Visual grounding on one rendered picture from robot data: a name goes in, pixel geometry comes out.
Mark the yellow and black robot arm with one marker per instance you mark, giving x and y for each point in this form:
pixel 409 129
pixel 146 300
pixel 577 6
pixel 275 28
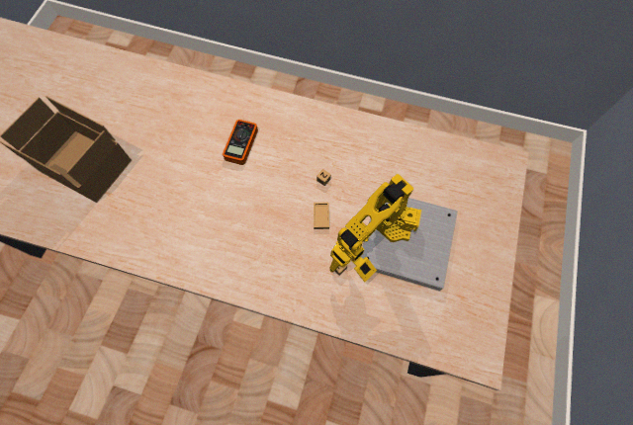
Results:
pixel 389 219

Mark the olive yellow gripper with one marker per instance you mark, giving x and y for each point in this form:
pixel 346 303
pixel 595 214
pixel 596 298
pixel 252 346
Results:
pixel 364 267

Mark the orange digital multimeter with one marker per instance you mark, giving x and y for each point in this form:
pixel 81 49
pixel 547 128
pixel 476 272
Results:
pixel 240 142

